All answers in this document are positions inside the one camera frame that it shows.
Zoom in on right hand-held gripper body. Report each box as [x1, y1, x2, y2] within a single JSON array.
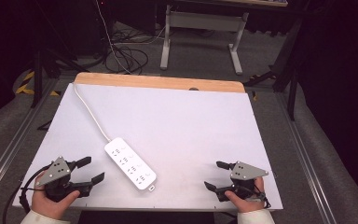
[[215, 161, 269, 203]]

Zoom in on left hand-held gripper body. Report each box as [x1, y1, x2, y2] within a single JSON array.
[[35, 156, 93, 203]]

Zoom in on person's right hand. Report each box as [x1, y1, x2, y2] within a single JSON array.
[[224, 176, 267, 215]]

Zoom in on person's left hand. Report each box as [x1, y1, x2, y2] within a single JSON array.
[[31, 171, 81, 220]]

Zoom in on white power strip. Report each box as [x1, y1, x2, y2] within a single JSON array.
[[103, 136, 158, 192]]

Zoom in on white board sheet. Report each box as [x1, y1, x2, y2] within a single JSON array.
[[12, 82, 284, 213]]

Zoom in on dark flat object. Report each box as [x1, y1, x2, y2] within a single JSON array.
[[76, 211, 216, 224]]

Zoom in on black tripod stand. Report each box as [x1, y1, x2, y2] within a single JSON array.
[[30, 46, 90, 109]]

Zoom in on wooden table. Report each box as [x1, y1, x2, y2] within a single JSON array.
[[74, 72, 246, 94]]

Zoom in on black metal stand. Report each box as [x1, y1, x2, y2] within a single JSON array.
[[242, 17, 304, 121]]

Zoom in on black box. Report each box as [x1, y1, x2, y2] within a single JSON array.
[[114, 0, 158, 35]]

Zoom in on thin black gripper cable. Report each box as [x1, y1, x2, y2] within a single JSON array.
[[251, 182, 272, 209]]

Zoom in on metal floor rail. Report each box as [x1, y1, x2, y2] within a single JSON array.
[[0, 77, 60, 201], [275, 92, 337, 224]]

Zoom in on white power strip cable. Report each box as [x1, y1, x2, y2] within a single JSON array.
[[73, 82, 113, 143]]

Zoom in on black floor cables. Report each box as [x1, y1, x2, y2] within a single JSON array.
[[104, 27, 150, 76]]

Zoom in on thin white floor cable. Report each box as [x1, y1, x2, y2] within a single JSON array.
[[94, 0, 132, 75]]

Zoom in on white metal desk frame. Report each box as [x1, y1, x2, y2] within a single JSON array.
[[159, 4, 250, 76]]

